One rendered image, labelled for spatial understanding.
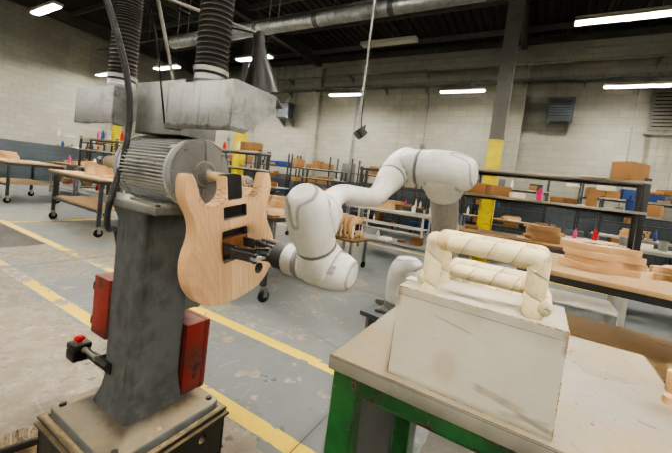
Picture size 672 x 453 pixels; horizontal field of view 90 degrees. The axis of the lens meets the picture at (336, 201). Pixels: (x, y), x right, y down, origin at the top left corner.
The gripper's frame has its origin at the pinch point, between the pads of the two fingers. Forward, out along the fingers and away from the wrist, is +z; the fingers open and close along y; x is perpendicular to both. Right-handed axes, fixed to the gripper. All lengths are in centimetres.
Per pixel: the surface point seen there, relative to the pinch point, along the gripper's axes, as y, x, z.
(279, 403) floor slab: 58, -116, 31
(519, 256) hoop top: -11, 16, -77
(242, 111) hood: -0.2, 40.1, -3.9
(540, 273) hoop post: -11, 14, -80
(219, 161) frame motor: 15.4, 23.4, 24.8
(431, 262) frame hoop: -11, 12, -63
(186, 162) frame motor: 1.5, 23.7, 24.8
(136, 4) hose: 12, 82, 66
